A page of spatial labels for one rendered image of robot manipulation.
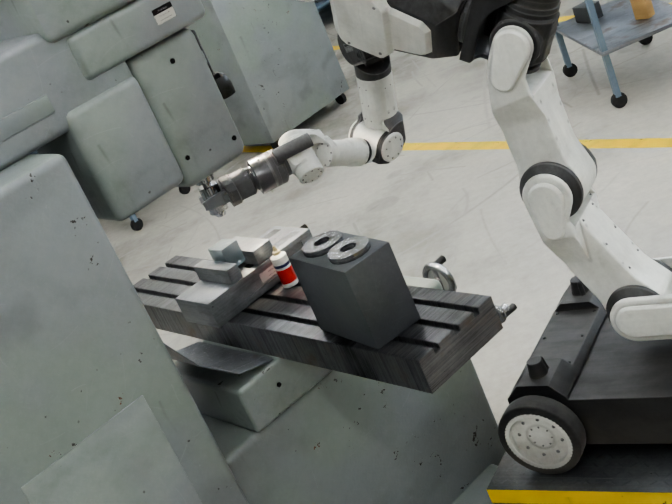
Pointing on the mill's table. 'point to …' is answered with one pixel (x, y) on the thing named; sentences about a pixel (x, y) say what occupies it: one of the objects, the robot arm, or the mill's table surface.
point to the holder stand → (355, 287)
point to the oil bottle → (284, 268)
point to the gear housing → (130, 32)
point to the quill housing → (187, 105)
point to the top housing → (52, 16)
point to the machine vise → (236, 281)
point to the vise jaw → (255, 249)
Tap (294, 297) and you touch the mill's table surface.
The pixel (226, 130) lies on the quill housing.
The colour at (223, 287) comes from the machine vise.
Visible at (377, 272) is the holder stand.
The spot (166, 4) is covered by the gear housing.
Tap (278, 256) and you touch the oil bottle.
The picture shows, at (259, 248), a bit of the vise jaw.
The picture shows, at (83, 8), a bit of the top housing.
